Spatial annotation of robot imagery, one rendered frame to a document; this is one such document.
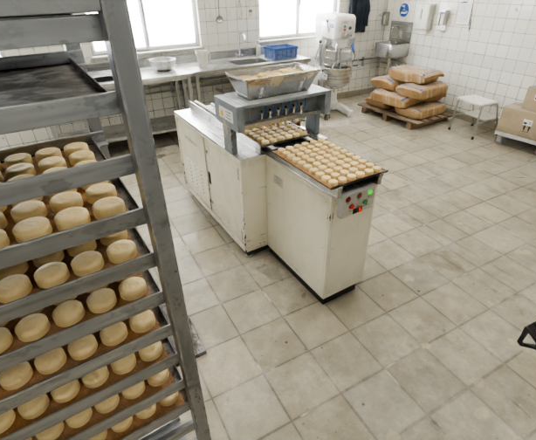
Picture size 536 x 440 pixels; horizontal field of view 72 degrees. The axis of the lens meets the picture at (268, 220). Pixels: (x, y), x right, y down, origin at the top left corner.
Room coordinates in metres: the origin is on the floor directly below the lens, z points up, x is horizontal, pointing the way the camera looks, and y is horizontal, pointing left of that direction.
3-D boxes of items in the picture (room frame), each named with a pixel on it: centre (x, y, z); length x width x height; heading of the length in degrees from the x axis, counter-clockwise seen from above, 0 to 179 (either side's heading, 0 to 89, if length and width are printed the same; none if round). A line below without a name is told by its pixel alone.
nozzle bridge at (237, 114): (2.54, -0.05, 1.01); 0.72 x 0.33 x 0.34; 120
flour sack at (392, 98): (5.58, -1.93, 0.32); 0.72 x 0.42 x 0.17; 32
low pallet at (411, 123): (5.68, -2.12, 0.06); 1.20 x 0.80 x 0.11; 30
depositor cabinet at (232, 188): (2.95, 0.19, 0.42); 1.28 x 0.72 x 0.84; 30
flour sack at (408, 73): (5.65, -2.16, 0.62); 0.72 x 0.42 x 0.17; 34
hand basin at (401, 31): (6.59, -2.12, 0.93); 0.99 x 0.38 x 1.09; 28
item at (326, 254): (2.10, -0.31, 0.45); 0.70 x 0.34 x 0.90; 30
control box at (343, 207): (1.79, -0.49, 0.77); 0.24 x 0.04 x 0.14; 120
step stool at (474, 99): (4.91, -2.83, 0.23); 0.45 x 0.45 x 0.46; 20
